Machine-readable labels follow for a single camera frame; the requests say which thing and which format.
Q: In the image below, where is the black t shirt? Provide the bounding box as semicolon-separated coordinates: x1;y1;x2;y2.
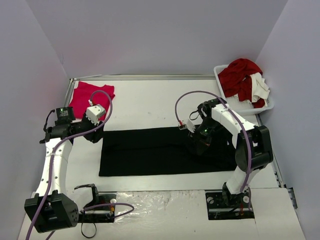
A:
98;127;237;177

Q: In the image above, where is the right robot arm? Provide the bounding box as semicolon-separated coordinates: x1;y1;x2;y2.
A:
189;99;274;207

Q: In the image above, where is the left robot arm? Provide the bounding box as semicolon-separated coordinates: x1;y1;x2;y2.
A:
24;104;106;233

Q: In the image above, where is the folded pink t shirt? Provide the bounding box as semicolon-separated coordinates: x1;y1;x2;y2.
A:
68;81;116;121

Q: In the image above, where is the white plastic basket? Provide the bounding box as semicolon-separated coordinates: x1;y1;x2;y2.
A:
213;64;275;116

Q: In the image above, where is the red t shirt in basket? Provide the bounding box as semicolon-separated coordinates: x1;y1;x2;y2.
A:
218;58;266;108

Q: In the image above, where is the white t shirt in basket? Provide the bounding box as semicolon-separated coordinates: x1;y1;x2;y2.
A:
250;72;270;103

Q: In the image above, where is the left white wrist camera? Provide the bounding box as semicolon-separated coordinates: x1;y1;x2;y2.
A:
85;104;106;125

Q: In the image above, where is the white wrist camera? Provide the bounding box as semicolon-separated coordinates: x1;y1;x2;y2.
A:
85;104;106;125
178;119;196;133

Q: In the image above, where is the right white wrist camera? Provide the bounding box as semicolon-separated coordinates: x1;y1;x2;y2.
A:
178;119;196;133

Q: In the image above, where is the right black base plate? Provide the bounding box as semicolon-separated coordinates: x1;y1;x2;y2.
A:
205;190;255;221

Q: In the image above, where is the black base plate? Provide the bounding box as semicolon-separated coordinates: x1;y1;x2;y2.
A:
205;190;255;221
78;192;117;224

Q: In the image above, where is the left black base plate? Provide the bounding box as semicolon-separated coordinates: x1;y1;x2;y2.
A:
78;192;117;224

